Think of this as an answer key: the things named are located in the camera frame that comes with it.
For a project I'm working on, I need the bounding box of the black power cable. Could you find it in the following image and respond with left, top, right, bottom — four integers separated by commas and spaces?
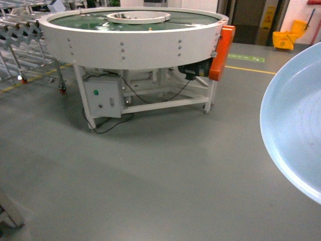
82, 72, 201, 134

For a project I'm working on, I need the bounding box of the expandable roller conveyor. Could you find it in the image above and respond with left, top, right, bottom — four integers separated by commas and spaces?
1, 1, 68, 93

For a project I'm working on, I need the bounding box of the yellow mop bucket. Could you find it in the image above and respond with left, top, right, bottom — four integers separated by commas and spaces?
272, 20, 308, 50

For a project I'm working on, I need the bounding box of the orange motor guard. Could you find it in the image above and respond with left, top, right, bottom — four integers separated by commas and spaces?
209, 25, 236, 81

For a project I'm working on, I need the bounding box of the light blue round plate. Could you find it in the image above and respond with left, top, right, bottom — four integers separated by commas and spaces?
260, 43, 320, 203

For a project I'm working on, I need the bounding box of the round white rotary conveyor table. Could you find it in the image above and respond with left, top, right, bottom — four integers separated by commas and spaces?
39, 7, 229, 131

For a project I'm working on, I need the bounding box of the grey electrical control box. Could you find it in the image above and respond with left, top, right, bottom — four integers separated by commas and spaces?
83, 75, 124, 118

